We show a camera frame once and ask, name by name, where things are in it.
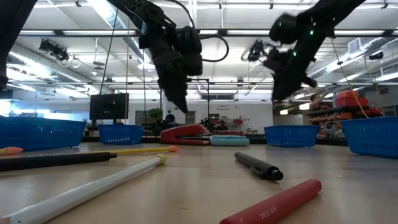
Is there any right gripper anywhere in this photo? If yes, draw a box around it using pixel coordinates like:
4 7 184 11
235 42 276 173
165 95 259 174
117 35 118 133
263 46 318 101

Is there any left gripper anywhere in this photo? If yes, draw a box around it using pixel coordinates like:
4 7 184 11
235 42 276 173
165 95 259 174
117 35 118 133
139 21 203 113

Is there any yellow pencil orange eraser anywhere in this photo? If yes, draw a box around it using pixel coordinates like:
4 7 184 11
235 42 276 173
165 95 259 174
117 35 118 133
80 145 180 156

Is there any shelf with red bins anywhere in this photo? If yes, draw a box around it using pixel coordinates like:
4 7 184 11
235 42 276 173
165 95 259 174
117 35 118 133
306 90 384 139

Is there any small green plant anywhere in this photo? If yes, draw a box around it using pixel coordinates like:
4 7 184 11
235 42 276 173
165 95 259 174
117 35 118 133
148 108 164 121

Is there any red stapler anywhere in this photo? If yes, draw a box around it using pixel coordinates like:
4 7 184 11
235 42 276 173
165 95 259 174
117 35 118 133
160 124 211 146

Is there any blue plastic bin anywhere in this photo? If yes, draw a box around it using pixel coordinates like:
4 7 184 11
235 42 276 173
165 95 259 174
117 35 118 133
264 124 320 148
0 116 87 152
98 124 144 146
341 116 398 159

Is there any black monitor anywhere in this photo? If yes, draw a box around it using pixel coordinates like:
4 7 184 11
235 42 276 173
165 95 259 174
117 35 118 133
89 93 130 122

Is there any cyan calculator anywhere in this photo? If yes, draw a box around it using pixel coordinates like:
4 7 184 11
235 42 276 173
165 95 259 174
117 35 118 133
209 134 251 147

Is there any black light bar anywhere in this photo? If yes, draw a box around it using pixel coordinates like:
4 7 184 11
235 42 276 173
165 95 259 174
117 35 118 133
18 29 398 37

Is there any black pen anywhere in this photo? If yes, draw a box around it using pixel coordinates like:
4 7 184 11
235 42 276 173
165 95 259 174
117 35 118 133
0 151 118 172
234 151 284 182

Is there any red crayon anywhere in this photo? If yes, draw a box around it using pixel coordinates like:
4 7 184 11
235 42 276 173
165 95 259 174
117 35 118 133
219 179 323 224

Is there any white pencil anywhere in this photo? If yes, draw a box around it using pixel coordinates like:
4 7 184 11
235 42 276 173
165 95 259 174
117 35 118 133
0 154 168 224

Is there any black metal frame stand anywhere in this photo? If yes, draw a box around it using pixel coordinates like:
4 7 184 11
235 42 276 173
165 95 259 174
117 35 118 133
160 77 210 138

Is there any black camera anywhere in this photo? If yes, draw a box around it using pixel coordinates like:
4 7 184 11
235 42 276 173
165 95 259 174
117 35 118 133
39 39 70 62
247 39 269 63

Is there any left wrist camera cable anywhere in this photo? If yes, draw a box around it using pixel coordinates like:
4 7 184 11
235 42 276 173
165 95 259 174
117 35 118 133
174 0 230 63

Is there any black and yellow cord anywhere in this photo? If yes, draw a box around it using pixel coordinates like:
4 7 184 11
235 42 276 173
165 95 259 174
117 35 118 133
331 39 370 119

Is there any long black cable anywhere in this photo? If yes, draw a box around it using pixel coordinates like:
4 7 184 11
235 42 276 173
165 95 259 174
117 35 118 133
98 9 119 95

